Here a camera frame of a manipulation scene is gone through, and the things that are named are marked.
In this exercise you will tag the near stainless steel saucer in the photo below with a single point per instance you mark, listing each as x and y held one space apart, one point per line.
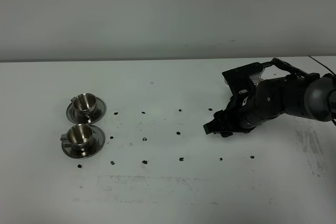
99 140

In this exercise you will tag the near stainless steel teacup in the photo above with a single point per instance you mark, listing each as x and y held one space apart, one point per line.
79 137

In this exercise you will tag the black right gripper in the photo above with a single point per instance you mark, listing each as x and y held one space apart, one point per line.
242 114

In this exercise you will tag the stainless steel teacup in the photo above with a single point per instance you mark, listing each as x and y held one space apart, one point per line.
85 104
79 137

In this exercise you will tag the stainless steel saucer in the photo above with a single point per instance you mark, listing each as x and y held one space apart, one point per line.
77 118
99 140

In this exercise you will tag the far stainless steel saucer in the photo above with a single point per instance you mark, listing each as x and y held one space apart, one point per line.
77 118

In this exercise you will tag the far stainless steel teacup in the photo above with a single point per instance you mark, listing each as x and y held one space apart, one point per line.
85 104

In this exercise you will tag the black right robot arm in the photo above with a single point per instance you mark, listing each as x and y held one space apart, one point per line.
310 97

